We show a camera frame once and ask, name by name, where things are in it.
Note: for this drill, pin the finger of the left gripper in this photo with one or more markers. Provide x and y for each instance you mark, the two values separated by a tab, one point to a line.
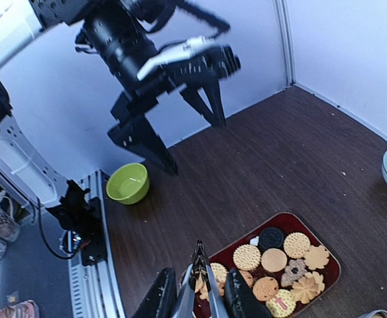
205	98

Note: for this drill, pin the black sandwich cookie upper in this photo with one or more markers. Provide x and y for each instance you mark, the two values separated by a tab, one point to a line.
271	237

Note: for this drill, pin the flower shaped tan cookie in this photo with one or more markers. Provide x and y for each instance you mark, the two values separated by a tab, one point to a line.
317	257

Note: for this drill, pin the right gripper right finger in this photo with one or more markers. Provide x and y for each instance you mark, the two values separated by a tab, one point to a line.
239	299

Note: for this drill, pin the left aluminium frame post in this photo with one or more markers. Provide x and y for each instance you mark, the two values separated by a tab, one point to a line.
283	20

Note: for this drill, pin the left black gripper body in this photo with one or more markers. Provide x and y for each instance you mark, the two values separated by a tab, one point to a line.
141	95

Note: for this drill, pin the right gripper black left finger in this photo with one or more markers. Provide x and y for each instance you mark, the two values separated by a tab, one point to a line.
160	298

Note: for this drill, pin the green plastic bowl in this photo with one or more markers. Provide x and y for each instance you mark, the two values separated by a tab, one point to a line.
129	184

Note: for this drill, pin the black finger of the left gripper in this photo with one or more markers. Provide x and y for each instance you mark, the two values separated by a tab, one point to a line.
138	136

